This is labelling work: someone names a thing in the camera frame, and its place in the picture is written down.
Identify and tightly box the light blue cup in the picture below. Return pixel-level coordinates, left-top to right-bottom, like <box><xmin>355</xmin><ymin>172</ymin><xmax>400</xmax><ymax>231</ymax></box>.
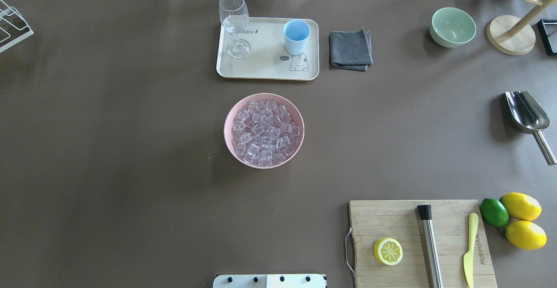
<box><xmin>283</xmin><ymin>19</ymin><xmax>311</xmax><ymax>55</ymax></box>

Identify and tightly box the black frame object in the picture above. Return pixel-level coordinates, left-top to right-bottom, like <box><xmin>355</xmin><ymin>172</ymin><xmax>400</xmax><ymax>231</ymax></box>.
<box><xmin>537</xmin><ymin>19</ymin><xmax>557</xmax><ymax>56</ymax></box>

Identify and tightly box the yellow plastic knife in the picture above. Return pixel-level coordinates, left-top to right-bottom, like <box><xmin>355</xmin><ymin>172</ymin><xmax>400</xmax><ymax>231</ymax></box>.
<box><xmin>463</xmin><ymin>213</ymin><xmax>479</xmax><ymax>288</ymax></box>

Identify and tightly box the lower yellow lemon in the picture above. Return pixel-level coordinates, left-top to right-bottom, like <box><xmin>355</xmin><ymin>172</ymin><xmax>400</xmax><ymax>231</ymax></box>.
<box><xmin>505</xmin><ymin>220</ymin><xmax>547</xmax><ymax>250</ymax></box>

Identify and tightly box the white wire rack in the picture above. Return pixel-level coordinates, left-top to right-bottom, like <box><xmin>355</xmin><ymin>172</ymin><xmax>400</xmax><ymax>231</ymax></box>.
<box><xmin>0</xmin><ymin>0</ymin><xmax>34</xmax><ymax>53</ymax></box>

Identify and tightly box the green lime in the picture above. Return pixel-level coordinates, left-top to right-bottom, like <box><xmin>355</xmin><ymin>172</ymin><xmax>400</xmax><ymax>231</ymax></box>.
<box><xmin>480</xmin><ymin>198</ymin><xmax>510</xmax><ymax>228</ymax></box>

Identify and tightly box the steel muddler black tip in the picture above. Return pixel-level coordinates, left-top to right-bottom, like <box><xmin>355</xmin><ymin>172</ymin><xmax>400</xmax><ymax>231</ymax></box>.
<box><xmin>416</xmin><ymin>204</ymin><xmax>444</xmax><ymax>288</ymax></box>

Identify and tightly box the stainless steel scoop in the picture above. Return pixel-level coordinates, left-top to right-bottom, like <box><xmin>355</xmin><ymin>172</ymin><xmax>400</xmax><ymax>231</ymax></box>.
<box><xmin>505</xmin><ymin>90</ymin><xmax>556</xmax><ymax>166</ymax></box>

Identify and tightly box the bamboo cutting board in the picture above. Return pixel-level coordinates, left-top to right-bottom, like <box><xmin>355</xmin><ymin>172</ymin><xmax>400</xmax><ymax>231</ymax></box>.
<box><xmin>349</xmin><ymin>200</ymin><xmax>480</xmax><ymax>288</ymax></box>

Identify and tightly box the clear ice cubes pile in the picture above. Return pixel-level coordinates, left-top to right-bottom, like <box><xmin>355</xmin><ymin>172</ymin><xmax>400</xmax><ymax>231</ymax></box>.
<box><xmin>232</xmin><ymin>100</ymin><xmax>301</xmax><ymax>167</ymax></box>

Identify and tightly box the half lemon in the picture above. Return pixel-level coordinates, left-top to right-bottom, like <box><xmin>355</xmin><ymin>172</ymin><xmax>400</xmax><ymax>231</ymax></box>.
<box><xmin>373</xmin><ymin>237</ymin><xmax>403</xmax><ymax>266</ymax></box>

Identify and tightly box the upper yellow lemon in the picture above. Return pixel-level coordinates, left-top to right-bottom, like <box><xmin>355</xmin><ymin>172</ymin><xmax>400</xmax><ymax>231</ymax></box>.
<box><xmin>500</xmin><ymin>191</ymin><xmax>542</xmax><ymax>221</ymax></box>

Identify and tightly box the wooden mug tree stand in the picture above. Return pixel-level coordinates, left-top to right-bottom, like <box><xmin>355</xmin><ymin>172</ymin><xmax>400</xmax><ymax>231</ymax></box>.
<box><xmin>486</xmin><ymin>0</ymin><xmax>556</xmax><ymax>56</ymax></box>

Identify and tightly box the clear wine glass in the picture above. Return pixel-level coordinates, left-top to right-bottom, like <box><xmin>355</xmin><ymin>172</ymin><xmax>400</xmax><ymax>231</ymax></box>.
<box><xmin>219</xmin><ymin>0</ymin><xmax>251</xmax><ymax>59</ymax></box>

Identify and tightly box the pink bowl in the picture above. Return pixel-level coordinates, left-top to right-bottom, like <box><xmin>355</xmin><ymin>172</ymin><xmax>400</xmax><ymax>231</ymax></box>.
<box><xmin>224</xmin><ymin>93</ymin><xmax>305</xmax><ymax>169</ymax></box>

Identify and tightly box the green bowl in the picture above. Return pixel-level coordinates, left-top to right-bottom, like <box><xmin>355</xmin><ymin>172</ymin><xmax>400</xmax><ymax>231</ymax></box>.
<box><xmin>429</xmin><ymin>8</ymin><xmax>476</xmax><ymax>48</ymax></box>

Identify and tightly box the cream rabbit tray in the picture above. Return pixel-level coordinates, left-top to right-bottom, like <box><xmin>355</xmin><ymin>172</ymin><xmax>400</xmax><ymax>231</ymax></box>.
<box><xmin>215</xmin><ymin>17</ymin><xmax>319</xmax><ymax>80</ymax></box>

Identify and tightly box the grey folded cloth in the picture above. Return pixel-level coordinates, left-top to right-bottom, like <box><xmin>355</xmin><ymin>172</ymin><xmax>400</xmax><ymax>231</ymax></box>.
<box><xmin>329</xmin><ymin>28</ymin><xmax>373</xmax><ymax>72</ymax></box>

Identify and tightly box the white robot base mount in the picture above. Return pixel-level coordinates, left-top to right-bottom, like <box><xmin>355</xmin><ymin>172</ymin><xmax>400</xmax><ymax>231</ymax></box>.
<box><xmin>213</xmin><ymin>273</ymin><xmax>328</xmax><ymax>288</ymax></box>

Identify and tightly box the yellow lemon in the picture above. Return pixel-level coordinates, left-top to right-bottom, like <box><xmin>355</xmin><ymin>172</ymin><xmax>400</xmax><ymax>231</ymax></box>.
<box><xmin>505</xmin><ymin>220</ymin><xmax>547</xmax><ymax>250</ymax></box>
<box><xmin>500</xmin><ymin>191</ymin><xmax>542</xmax><ymax>221</ymax></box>

